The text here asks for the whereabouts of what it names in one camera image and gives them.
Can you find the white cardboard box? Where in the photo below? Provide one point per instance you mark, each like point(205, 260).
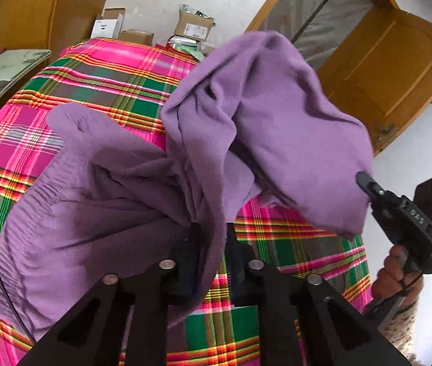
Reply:
point(107, 24)

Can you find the small brown cardboard box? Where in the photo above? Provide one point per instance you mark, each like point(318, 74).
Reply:
point(137, 37)

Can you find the glass-topped side table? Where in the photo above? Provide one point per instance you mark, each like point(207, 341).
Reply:
point(14, 64)

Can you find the pink green plaid bed sheet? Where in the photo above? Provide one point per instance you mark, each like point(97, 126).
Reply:
point(105, 80)

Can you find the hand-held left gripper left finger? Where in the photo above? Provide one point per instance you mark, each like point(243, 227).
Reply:
point(166, 274)

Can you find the wooden door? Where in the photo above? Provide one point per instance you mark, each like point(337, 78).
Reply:
point(398, 64)

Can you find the clear plastic door curtain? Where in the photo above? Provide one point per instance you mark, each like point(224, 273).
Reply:
point(315, 3)

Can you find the wooden wardrobe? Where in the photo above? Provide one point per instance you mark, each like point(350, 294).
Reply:
point(29, 7)

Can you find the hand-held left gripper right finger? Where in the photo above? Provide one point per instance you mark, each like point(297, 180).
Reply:
point(254, 278)

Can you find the brown labelled cardboard box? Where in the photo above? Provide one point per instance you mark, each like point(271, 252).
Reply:
point(195, 24)

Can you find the wooden door frame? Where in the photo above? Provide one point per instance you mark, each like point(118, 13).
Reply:
point(273, 3)

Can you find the purple fleece sweater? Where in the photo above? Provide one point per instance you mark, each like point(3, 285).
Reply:
point(277, 122)

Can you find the person's right forearm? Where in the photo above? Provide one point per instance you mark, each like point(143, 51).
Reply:
point(402, 328)

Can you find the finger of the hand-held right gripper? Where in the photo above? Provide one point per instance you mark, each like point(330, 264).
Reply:
point(374, 190)

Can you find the pile of wrapped parcels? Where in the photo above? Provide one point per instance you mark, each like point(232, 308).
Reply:
point(189, 45)

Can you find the person's right hand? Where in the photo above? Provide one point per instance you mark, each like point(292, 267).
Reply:
point(389, 274)

